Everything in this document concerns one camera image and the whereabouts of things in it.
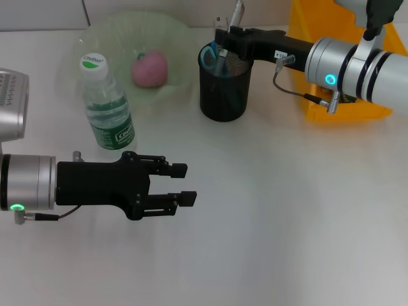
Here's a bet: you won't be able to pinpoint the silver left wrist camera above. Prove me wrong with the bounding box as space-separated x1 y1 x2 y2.
0 68 30 141

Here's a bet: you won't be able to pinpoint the pink toy peach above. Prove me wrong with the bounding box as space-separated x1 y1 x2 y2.
131 50 169 89

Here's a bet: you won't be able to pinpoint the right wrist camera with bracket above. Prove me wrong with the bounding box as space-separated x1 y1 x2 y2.
334 0 404 64

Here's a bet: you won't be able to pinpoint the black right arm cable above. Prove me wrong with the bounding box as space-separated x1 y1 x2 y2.
272 54 340 114

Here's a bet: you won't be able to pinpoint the yellow plastic bin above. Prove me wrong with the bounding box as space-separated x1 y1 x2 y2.
288 0 408 122

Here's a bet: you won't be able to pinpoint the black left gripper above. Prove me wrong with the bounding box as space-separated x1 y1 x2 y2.
56 151 198 221

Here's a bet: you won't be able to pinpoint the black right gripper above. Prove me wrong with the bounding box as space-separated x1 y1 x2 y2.
215 25 316 73

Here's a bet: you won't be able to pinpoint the green plastic wrapper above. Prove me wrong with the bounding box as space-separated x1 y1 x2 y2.
320 88 358 105

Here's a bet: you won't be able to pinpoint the clear green-label water bottle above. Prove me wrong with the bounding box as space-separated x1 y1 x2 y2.
79 54 136 150

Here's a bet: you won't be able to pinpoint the clear grey ballpoint pen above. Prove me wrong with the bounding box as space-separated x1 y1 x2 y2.
215 0 245 77

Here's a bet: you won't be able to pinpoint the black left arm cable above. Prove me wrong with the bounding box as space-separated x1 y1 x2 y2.
14 205 80 225

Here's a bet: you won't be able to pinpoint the black mesh pen holder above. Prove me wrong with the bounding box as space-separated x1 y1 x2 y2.
197 40 252 123

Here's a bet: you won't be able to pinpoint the pale green fruit plate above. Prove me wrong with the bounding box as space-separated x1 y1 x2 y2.
68 11 195 106

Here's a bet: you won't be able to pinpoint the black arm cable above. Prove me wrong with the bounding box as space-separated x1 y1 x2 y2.
272 54 340 114
14 205 80 225

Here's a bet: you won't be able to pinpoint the blue and teal scissors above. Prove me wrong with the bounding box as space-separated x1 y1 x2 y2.
200 44 240 112

